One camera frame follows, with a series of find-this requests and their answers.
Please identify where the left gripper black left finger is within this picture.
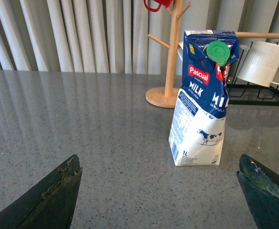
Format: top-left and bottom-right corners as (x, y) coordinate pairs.
(0, 155), (83, 229)

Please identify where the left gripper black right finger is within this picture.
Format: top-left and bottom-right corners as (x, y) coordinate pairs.
(237, 154), (279, 229)

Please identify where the blue white milk carton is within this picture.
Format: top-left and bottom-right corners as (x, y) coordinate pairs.
(168, 30), (239, 166)

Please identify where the cream ribbed mug left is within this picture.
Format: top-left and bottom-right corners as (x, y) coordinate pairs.
(237, 42), (279, 87)

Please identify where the wooden mug tree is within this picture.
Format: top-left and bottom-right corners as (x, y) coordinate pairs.
(144, 0), (192, 109)

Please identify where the grey pleated curtain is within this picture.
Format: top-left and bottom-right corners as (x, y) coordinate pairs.
(0, 0), (279, 74)

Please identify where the white hanging mug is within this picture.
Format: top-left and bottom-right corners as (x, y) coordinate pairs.
(177, 42), (184, 61)

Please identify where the red mug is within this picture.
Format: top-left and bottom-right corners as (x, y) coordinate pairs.
(143, 0), (172, 12)

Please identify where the black wire mug rack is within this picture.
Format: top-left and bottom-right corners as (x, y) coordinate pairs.
(228, 31), (279, 106)

